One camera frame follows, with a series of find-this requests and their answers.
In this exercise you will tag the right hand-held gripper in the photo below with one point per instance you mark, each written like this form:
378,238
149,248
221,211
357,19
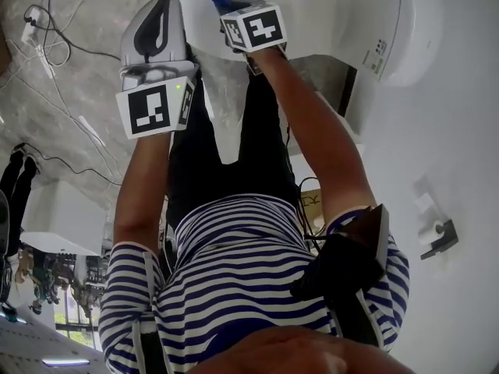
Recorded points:
261,27

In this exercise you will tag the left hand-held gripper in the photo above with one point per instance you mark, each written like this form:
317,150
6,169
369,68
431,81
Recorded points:
150,109

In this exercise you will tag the white toilet lid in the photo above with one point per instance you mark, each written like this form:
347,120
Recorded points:
335,10

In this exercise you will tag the person's right forearm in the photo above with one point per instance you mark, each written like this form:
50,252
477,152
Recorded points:
323,142

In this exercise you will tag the person's left forearm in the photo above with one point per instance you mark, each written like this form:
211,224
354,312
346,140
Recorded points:
146,177

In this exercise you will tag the white toilet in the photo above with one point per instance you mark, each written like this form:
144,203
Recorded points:
423,22

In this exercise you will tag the grey toilet paper holder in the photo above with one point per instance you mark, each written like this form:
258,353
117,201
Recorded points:
438,232

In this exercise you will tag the black trousers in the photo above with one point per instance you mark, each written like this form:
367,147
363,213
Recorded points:
261,138

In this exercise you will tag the white cabinet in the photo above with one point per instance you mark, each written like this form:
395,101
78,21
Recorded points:
66,216

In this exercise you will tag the white power strip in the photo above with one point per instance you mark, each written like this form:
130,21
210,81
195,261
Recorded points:
32,25

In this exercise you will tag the cardboard box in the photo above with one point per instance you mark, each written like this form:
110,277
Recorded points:
312,205

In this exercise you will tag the striped shirt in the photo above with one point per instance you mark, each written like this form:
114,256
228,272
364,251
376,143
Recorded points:
241,271

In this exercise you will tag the ceiling light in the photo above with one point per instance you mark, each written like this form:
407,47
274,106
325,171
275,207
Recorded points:
65,362

